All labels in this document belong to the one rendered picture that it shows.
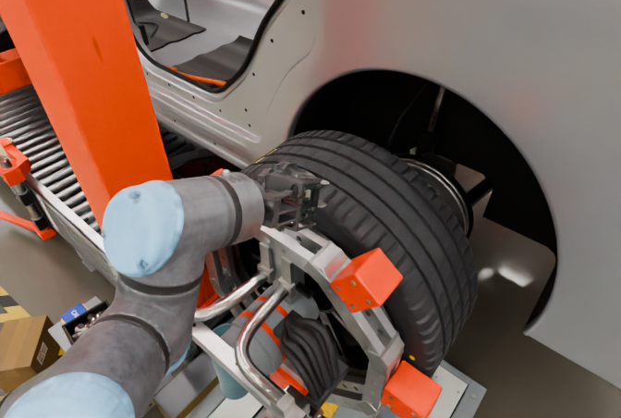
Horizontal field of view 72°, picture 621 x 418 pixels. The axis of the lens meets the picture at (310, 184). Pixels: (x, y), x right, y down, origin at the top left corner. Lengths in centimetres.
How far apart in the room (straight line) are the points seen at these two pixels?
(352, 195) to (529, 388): 142
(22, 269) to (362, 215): 207
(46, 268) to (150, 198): 213
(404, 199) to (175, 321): 53
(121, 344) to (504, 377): 177
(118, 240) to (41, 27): 47
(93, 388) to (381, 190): 61
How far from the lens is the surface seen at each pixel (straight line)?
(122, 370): 43
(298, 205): 59
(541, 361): 216
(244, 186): 52
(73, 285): 242
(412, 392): 94
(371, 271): 73
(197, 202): 46
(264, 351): 95
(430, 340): 90
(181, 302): 50
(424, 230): 87
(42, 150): 294
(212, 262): 114
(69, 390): 41
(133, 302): 50
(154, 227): 43
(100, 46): 90
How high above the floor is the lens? 173
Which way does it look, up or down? 41 degrees down
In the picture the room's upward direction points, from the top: straight up
